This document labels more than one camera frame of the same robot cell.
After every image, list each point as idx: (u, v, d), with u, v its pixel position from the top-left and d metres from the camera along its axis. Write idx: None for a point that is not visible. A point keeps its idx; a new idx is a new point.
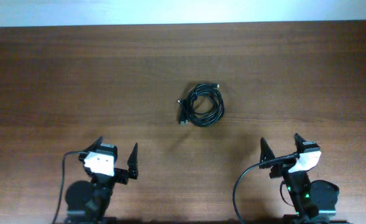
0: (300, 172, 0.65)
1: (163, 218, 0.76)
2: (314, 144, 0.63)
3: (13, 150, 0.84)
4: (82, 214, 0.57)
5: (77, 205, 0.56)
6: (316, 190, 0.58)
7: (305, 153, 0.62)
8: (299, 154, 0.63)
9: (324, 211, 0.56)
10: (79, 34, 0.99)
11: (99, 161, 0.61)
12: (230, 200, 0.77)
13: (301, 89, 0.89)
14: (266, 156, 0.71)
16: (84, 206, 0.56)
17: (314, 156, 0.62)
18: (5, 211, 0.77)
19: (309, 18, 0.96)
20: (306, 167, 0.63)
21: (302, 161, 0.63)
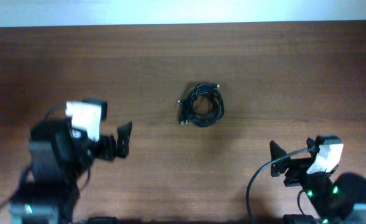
0: (320, 170, 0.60)
1: (163, 218, 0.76)
2: (336, 137, 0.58)
3: (12, 150, 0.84)
4: (48, 162, 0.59)
5: (42, 150, 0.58)
6: (347, 182, 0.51)
7: (324, 145, 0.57)
8: (320, 145, 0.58)
9: (360, 206, 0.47)
10: (79, 34, 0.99)
11: (84, 112, 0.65)
12: (230, 200, 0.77)
13: (302, 89, 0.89)
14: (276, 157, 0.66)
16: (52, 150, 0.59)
17: (335, 147, 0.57)
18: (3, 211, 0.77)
19: (308, 18, 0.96)
20: (328, 162, 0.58)
21: (324, 154, 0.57)
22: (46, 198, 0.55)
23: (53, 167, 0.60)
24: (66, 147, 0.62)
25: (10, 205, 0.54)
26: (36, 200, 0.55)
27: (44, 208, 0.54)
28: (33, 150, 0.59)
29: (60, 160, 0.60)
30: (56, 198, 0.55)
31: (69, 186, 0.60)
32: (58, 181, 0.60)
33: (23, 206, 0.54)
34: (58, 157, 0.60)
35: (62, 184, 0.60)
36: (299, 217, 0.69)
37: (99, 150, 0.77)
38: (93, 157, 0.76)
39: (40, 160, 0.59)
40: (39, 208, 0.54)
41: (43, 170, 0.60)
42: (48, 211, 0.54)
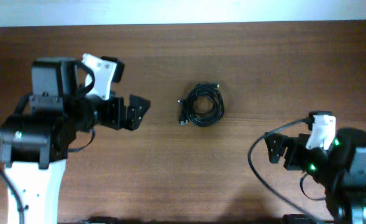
0: (320, 143, 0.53)
1: (163, 218, 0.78)
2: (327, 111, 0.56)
3: None
4: (49, 87, 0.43)
5: (46, 76, 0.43)
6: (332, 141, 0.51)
7: (319, 116, 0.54)
8: (313, 115, 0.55)
9: (361, 148, 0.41)
10: (79, 34, 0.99)
11: (99, 65, 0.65)
12: (230, 200, 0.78)
13: (302, 90, 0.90)
14: (274, 139, 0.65)
16: (49, 85, 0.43)
17: (329, 119, 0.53)
18: None
19: (309, 18, 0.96)
20: (327, 130, 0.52)
21: (321, 123, 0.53)
22: (43, 124, 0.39)
23: (51, 101, 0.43)
24: (70, 83, 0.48)
25: None
26: (32, 124, 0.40)
27: (37, 126, 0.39)
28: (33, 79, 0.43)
29: (60, 93, 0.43)
30: (48, 123, 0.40)
31: (60, 130, 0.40)
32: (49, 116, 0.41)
33: (13, 133, 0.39)
34: (51, 92, 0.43)
35: (52, 119, 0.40)
36: (300, 218, 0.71)
37: (112, 113, 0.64)
38: (110, 121, 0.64)
39: (38, 83, 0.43)
40: (38, 120, 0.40)
41: (41, 103, 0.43)
42: (40, 140, 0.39)
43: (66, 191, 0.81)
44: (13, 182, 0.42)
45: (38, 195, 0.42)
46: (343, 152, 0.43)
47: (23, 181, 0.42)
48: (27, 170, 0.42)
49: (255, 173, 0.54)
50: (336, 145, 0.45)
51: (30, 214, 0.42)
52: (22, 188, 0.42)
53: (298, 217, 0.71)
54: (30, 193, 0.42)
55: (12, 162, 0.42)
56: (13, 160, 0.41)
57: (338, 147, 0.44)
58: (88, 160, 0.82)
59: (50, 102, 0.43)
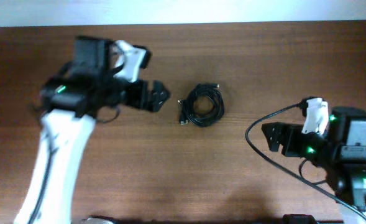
0: (315, 126, 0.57)
1: (163, 218, 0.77)
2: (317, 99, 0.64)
3: (12, 150, 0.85)
4: (91, 58, 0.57)
5: (91, 51, 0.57)
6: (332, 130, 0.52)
7: (309, 102, 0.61)
8: (306, 101, 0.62)
9: (357, 121, 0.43)
10: (79, 34, 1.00)
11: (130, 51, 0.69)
12: (230, 200, 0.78)
13: (301, 90, 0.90)
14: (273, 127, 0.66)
16: (89, 57, 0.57)
17: (319, 103, 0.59)
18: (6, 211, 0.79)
19: (309, 18, 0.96)
20: (322, 112, 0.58)
21: (315, 107, 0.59)
22: (79, 86, 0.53)
23: (87, 71, 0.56)
24: (105, 59, 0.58)
25: (45, 87, 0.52)
26: (71, 88, 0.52)
27: (76, 89, 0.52)
28: (77, 51, 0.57)
29: (97, 63, 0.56)
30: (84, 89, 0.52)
31: (93, 94, 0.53)
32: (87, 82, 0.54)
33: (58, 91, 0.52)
34: (89, 63, 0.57)
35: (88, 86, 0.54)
36: (299, 217, 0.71)
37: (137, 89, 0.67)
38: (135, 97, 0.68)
39: (79, 55, 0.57)
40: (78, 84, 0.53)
41: (80, 68, 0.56)
42: (76, 100, 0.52)
43: None
44: (50, 126, 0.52)
45: (66, 140, 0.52)
46: (338, 126, 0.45)
47: (57, 127, 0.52)
48: (63, 119, 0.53)
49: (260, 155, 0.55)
50: (332, 121, 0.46)
51: (58, 156, 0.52)
52: (54, 134, 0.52)
53: (297, 216, 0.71)
54: (61, 139, 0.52)
55: (51, 111, 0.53)
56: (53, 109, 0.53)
57: (334, 122, 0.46)
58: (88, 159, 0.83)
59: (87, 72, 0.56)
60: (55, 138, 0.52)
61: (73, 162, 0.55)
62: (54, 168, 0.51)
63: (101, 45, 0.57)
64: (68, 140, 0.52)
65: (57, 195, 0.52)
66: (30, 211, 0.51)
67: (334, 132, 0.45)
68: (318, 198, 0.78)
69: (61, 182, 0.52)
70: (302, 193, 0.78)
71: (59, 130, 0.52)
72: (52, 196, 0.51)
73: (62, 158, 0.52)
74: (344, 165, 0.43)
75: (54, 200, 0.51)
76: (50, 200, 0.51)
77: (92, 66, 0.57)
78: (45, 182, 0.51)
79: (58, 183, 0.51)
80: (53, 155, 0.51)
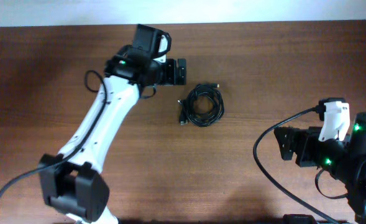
0: (333, 133, 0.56)
1: (163, 218, 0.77)
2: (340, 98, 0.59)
3: (12, 150, 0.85)
4: (144, 43, 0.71)
5: (144, 36, 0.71)
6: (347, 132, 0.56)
7: (330, 105, 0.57)
8: (324, 103, 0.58)
9: None
10: (79, 33, 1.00)
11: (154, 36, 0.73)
12: (231, 200, 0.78)
13: (302, 89, 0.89)
14: (286, 134, 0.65)
16: (145, 44, 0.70)
17: (342, 107, 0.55)
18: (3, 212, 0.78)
19: (308, 18, 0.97)
20: (341, 119, 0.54)
21: (333, 112, 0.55)
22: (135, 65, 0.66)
23: (141, 55, 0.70)
24: (155, 46, 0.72)
25: (110, 59, 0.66)
26: (129, 65, 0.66)
27: (131, 65, 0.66)
28: (137, 37, 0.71)
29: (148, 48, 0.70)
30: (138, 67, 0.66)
31: (143, 73, 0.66)
32: (141, 62, 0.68)
33: (118, 65, 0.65)
34: (143, 48, 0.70)
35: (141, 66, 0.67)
36: (299, 217, 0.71)
37: (170, 71, 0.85)
38: (168, 78, 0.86)
39: (137, 40, 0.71)
40: (132, 62, 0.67)
41: (135, 51, 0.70)
42: (129, 74, 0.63)
43: None
44: (110, 86, 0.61)
45: (119, 96, 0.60)
46: (365, 137, 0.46)
47: (115, 86, 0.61)
48: (120, 84, 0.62)
49: (275, 184, 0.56)
50: (356, 130, 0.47)
51: (111, 106, 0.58)
52: (110, 91, 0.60)
53: (297, 216, 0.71)
54: (116, 94, 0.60)
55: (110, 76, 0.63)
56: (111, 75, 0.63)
57: (359, 132, 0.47)
58: None
59: (141, 55, 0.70)
60: (111, 93, 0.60)
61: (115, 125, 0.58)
62: (106, 116, 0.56)
63: (155, 35, 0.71)
64: (122, 98, 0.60)
65: (102, 139, 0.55)
66: (74, 145, 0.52)
67: (360, 144, 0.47)
68: (318, 198, 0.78)
69: (108, 129, 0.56)
70: (303, 193, 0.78)
71: (116, 88, 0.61)
72: (99, 137, 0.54)
73: (114, 109, 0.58)
74: None
75: (98, 142, 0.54)
76: (96, 139, 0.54)
77: (145, 51, 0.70)
78: (96, 124, 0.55)
79: (105, 128, 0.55)
80: (107, 106, 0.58)
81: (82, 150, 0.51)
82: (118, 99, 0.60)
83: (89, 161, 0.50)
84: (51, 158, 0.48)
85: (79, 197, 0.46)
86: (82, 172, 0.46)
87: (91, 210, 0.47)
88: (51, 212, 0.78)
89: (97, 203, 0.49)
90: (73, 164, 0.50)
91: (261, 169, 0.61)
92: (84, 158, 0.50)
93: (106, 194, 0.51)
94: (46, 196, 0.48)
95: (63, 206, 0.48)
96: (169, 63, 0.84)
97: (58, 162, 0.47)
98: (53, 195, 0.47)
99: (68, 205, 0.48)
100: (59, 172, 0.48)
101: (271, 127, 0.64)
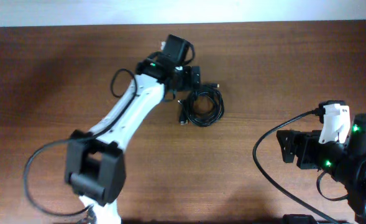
0: (333, 135, 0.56)
1: (163, 218, 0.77)
2: (337, 101, 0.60)
3: (12, 150, 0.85)
4: (171, 53, 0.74)
5: (172, 46, 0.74)
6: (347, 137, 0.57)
7: (330, 107, 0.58)
8: (324, 106, 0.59)
9: None
10: (80, 33, 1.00)
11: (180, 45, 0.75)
12: (230, 200, 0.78)
13: (302, 89, 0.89)
14: (286, 137, 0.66)
16: (173, 52, 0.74)
17: (342, 109, 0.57)
18: (3, 212, 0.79)
19: (307, 18, 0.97)
20: (341, 121, 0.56)
21: (333, 114, 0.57)
22: (160, 71, 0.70)
23: (168, 60, 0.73)
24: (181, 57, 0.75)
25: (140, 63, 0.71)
26: (155, 68, 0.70)
27: (157, 70, 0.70)
28: (166, 46, 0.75)
29: (174, 59, 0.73)
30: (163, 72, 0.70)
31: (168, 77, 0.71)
32: (166, 68, 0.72)
33: (148, 67, 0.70)
34: (171, 56, 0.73)
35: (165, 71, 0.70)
36: (299, 217, 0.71)
37: (187, 79, 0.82)
38: (184, 85, 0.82)
39: (166, 48, 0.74)
40: (160, 66, 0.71)
41: (162, 58, 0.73)
42: (158, 75, 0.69)
43: (64, 191, 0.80)
44: (141, 81, 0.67)
45: (148, 92, 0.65)
46: (364, 138, 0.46)
47: (145, 83, 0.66)
48: (150, 83, 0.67)
49: (268, 180, 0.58)
50: (354, 130, 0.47)
51: (139, 99, 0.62)
52: (141, 86, 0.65)
53: (297, 216, 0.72)
54: (145, 89, 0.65)
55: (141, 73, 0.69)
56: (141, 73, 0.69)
57: (358, 132, 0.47)
58: None
59: (167, 61, 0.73)
60: (141, 88, 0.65)
61: (138, 117, 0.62)
62: (134, 106, 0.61)
63: (183, 45, 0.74)
64: (150, 93, 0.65)
65: (129, 124, 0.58)
66: (104, 126, 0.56)
67: (358, 145, 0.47)
68: (318, 198, 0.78)
69: (133, 119, 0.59)
70: (303, 193, 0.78)
71: (145, 84, 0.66)
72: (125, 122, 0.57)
73: (141, 102, 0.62)
74: None
75: (125, 127, 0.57)
76: (124, 122, 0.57)
77: (171, 58, 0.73)
78: (124, 111, 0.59)
79: (132, 117, 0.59)
80: (137, 98, 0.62)
81: (110, 132, 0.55)
82: (147, 93, 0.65)
83: (115, 141, 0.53)
84: (82, 134, 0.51)
85: (100, 175, 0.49)
86: (108, 150, 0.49)
87: (109, 190, 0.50)
88: (51, 212, 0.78)
89: (115, 185, 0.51)
90: (101, 142, 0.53)
91: (261, 170, 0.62)
92: (112, 137, 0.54)
93: (123, 178, 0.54)
94: (69, 171, 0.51)
95: (82, 185, 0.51)
96: (186, 69, 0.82)
97: (88, 137, 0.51)
98: (76, 169, 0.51)
99: (86, 183, 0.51)
100: (87, 149, 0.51)
101: (271, 129, 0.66)
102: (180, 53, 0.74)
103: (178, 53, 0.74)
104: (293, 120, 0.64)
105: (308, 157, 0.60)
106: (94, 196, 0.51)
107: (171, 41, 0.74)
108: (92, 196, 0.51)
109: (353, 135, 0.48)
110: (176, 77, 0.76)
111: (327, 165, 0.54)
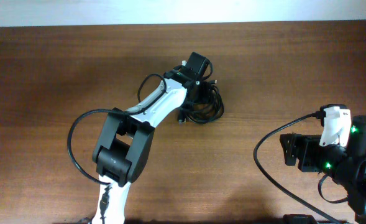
0: (333, 137, 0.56)
1: (163, 218, 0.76)
2: (340, 105, 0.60)
3: (12, 150, 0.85)
4: (194, 66, 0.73)
5: (195, 60, 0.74)
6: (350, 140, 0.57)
7: (330, 111, 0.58)
8: (324, 109, 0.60)
9: None
10: (81, 33, 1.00)
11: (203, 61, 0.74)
12: (230, 200, 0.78)
13: (302, 89, 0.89)
14: (288, 139, 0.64)
16: (195, 66, 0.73)
17: (343, 112, 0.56)
18: (3, 212, 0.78)
19: (307, 19, 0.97)
20: (340, 123, 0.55)
21: (333, 116, 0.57)
22: (182, 79, 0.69)
23: (191, 73, 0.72)
24: (202, 71, 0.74)
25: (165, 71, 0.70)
26: (178, 77, 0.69)
27: (181, 79, 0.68)
28: (189, 60, 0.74)
29: (196, 71, 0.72)
30: (187, 81, 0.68)
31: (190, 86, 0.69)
32: (189, 78, 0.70)
33: (173, 76, 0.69)
34: (193, 70, 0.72)
35: (189, 81, 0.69)
36: (299, 217, 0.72)
37: (204, 93, 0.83)
38: (201, 99, 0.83)
39: (190, 61, 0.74)
40: (184, 76, 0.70)
41: (184, 70, 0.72)
42: (182, 83, 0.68)
43: (64, 191, 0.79)
44: (169, 83, 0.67)
45: (175, 92, 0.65)
46: (361, 139, 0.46)
47: (172, 86, 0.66)
48: (178, 88, 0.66)
49: (272, 182, 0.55)
50: (353, 132, 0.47)
51: (167, 96, 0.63)
52: (169, 86, 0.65)
53: (297, 216, 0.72)
54: (173, 89, 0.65)
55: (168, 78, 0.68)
56: (168, 78, 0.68)
57: (356, 133, 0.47)
58: (88, 159, 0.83)
59: (190, 73, 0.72)
60: (169, 88, 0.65)
61: (163, 112, 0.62)
62: (163, 100, 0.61)
63: (204, 61, 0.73)
64: (177, 93, 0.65)
65: (158, 112, 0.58)
66: (138, 107, 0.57)
67: (358, 146, 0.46)
68: (318, 198, 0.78)
69: (163, 110, 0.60)
70: (303, 193, 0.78)
71: (173, 85, 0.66)
72: (156, 110, 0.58)
73: (169, 99, 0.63)
74: None
75: (155, 113, 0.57)
76: (155, 109, 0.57)
77: (194, 71, 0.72)
78: (155, 102, 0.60)
79: (163, 107, 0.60)
80: (165, 94, 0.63)
81: (144, 114, 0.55)
82: (174, 93, 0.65)
83: (148, 122, 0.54)
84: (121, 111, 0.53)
85: (131, 149, 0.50)
86: (141, 127, 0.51)
87: (136, 166, 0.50)
88: (51, 212, 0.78)
89: (139, 165, 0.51)
90: (135, 121, 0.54)
91: (266, 175, 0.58)
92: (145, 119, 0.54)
93: (144, 163, 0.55)
94: (100, 144, 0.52)
95: (110, 160, 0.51)
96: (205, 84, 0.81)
97: (126, 113, 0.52)
98: (108, 144, 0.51)
99: (114, 158, 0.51)
100: (120, 127, 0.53)
101: (273, 131, 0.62)
102: (201, 67, 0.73)
103: (200, 66, 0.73)
104: (296, 121, 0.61)
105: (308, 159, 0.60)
106: (118, 174, 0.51)
107: (196, 55, 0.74)
108: (117, 173, 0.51)
109: (352, 137, 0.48)
110: (196, 89, 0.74)
111: (327, 165, 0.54)
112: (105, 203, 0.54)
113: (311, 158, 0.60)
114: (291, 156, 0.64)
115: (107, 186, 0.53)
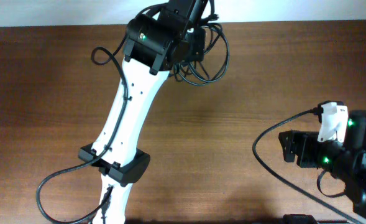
0: (332, 133, 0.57)
1: (164, 218, 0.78)
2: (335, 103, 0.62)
3: (13, 150, 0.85)
4: (180, 10, 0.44)
5: None
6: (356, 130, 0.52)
7: (328, 106, 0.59)
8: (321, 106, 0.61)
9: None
10: (76, 32, 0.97)
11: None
12: (230, 200, 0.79)
13: (301, 90, 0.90)
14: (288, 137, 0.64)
16: (181, 9, 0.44)
17: (340, 108, 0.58)
18: (9, 211, 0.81)
19: (309, 19, 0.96)
20: (337, 119, 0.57)
21: (330, 112, 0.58)
22: (160, 35, 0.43)
23: (174, 20, 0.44)
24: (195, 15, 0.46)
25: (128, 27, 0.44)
26: (155, 30, 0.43)
27: (158, 37, 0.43)
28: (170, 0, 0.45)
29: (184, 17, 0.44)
30: (169, 36, 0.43)
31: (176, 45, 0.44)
32: (172, 29, 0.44)
33: (145, 30, 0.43)
34: (178, 15, 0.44)
35: (171, 35, 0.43)
36: (299, 217, 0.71)
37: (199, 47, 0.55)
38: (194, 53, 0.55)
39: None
40: (163, 31, 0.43)
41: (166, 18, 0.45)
42: (163, 40, 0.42)
43: (65, 191, 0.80)
44: (129, 75, 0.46)
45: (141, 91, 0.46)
46: (358, 131, 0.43)
47: (137, 76, 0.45)
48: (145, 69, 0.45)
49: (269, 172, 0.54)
50: (349, 126, 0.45)
51: (132, 106, 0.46)
52: (130, 83, 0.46)
53: (297, 216, 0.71)
54: (137, 87, 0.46)
55: (130, 58, 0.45)
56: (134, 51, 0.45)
57: (352, 126, 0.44)
58: None
59: (174, 20, 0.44)
60: (132, 86, 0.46)
61: (138, 124, 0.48)
62: (127, 115, 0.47)
63: None
64: (143, 93, 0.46)
65: (128, 137, 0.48)
66: (103, 143, 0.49)
67: (354, 139, 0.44)
68: (317, 198, 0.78)
69: (132, 132, 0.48)
70: (303, 193, 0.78)
71: (137, 79, 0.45)
72: (124, 137, 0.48)
73: (135, 106, 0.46)
74: None
75: (123, 142, 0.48)
76: (122, 137, 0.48)
77: (179, 18, 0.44)
78: (117, 126, 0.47)
79: (129, 129, 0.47)
80: (128, 103, 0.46)
81: (111, 150, 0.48)
82: (140, 94, 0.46)
83: (118, 162, 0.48)
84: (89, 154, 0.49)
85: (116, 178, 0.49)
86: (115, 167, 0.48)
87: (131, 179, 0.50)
88: (51, 212, 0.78)
89: (134, 173, 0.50)
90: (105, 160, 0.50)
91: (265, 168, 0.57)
92: (113, 157, 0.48)
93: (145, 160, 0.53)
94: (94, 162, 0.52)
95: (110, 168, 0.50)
96: (198, 33, 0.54)
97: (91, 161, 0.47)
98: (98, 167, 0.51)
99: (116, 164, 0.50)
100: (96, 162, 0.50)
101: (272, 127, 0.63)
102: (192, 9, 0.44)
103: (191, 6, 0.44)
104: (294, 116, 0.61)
105: (306, 155, 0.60)
106: None
107: None
108: None
109: (349, 131, 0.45)
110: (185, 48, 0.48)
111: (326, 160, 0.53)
112: (107, 203, 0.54)
113: (309, 154, 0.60)
114: (291, 153, 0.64)
115: (109, 186, 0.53)
